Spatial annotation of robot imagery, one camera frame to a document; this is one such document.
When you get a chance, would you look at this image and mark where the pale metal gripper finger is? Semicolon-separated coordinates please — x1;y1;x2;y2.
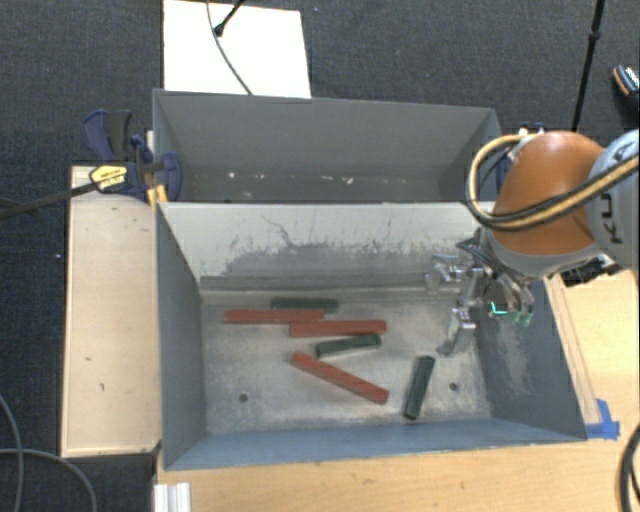
423;253;470;292
436;307;479;357

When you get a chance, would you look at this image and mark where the dark green flat block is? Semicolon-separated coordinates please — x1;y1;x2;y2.
402;355;437;421
314;333;383;359
270;297;340;315

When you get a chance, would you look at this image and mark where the red-brown flat block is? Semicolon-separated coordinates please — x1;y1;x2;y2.
222;308;326;325
288;319;388;339
290;350;391;406

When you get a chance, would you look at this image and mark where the grey metal bin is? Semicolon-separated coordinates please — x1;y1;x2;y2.
151;88;589;472

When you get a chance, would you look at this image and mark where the pale wood flat board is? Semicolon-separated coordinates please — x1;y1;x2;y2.
59;164;164;459

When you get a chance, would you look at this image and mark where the black cylinder on white bracket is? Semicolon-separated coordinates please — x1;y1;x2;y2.
559;255;624;287

